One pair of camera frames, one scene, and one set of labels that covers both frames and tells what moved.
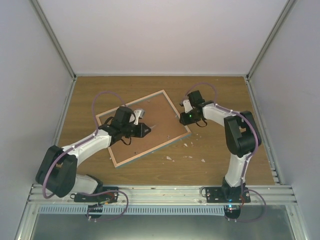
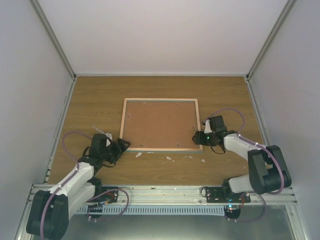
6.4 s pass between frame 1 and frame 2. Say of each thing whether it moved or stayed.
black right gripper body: moved
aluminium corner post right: stayed
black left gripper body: moved
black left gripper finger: moved
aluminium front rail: stayed
